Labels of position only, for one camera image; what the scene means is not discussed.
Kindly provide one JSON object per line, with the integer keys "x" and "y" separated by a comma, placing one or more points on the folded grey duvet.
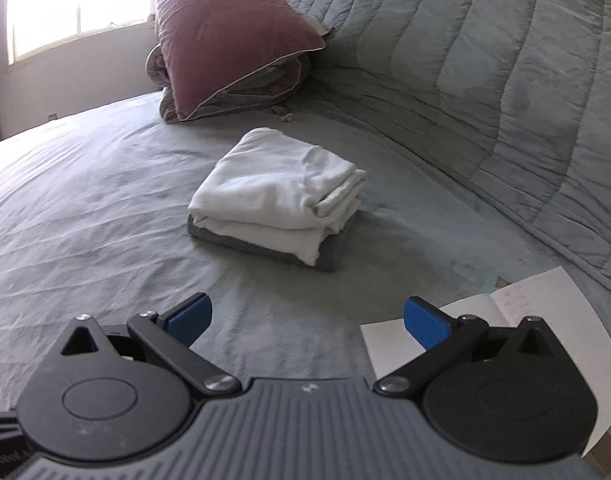
{"x": 270, "y": 87}

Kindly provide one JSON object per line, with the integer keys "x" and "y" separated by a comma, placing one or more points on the window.
{"x": 75, "y": 5}

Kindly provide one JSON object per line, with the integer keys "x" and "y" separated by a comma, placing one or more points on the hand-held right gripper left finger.
{"x": 188, "y": 316}

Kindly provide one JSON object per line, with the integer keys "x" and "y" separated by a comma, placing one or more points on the white printed sweatshirt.
{"x": 265, "y": 180}

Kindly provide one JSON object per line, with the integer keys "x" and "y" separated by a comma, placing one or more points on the grey folded sweater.
{"x": 330, "y": 257}

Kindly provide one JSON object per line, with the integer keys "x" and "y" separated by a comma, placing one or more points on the pink pillow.
{"x": 225, "y": 30}

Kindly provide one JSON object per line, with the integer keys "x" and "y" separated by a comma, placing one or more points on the grey quilted bedspread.
{"x": 485, "y": 85}

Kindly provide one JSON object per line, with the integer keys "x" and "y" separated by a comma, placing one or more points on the bed with grey sheet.
{"x": 85, "y": 200}

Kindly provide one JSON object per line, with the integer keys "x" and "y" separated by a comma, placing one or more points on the small beige tassel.
{"x": 285, "y": 115}

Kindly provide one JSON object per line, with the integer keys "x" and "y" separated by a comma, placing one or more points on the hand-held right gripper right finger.
{"x": 425, "y": 320}

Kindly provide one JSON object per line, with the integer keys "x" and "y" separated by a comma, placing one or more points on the white paper sheet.
{"x": 535, "y": 300}

